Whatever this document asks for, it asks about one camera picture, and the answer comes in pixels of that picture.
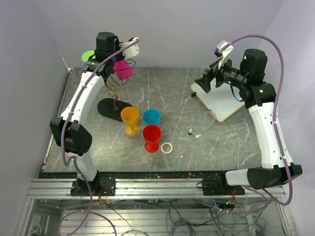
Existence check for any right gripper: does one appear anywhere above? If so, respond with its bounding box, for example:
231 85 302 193
195 54 248 92

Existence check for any pink plastic wine glass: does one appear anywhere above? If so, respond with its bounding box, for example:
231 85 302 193
114 59 133 81

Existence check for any green plastic wine glass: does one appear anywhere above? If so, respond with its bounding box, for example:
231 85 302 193
81 50 95 62

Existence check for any blue plastic wine glass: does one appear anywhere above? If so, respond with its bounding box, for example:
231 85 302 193
143 109 160 126

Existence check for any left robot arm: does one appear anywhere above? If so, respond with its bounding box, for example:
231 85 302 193
50 32 138 195

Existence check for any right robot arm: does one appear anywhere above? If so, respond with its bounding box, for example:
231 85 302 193
191 46 303 195

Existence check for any orange plastic wine glass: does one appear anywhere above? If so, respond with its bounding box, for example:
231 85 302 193
121 107 140 136

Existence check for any red plastic wine glass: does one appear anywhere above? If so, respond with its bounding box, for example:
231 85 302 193
143 124 161 153

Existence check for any white board yellow rim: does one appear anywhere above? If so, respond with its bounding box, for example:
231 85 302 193
190 81 245 122

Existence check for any white tape roll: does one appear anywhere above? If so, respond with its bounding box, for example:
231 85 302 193
160 142 173 154

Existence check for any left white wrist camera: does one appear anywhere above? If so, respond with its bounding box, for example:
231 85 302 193
119 37 141 59

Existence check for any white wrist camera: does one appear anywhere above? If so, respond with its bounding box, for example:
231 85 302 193
215 40 234 69
119 37 141 59

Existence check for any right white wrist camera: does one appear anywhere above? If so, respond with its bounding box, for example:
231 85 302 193
215 40 234 69

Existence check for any copper wire glass rack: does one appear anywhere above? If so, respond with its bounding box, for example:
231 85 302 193
76 58 136 122

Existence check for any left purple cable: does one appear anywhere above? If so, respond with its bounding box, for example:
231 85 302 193
56 39 140 236

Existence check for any purple cable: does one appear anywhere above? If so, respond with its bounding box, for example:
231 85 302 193
194 34 294 214
56 39 140 236

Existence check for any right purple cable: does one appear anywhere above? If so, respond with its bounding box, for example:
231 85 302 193
194 34 294 214

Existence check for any aluminium mounting rail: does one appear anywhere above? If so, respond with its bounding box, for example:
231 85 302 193
27 172 286 200

